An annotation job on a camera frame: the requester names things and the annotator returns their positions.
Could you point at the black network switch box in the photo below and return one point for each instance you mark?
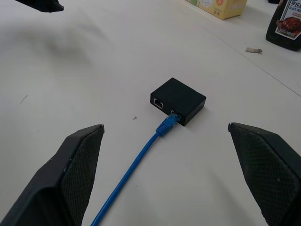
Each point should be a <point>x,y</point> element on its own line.
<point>179,99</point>

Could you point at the yellow cardboard carton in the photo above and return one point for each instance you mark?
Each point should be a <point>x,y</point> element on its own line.
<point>222,8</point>

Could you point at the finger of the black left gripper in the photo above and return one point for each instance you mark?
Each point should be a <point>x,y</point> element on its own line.
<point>42,5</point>

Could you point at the small crumpled paper scrap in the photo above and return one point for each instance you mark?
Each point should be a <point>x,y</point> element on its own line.
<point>253,50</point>

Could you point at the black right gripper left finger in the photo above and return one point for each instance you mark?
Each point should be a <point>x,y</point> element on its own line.
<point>47,183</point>

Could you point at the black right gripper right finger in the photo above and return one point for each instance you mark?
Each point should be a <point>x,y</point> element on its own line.
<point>270,169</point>

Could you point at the dark black pepper sauce bottle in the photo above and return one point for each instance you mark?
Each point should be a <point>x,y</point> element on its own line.
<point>285,24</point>

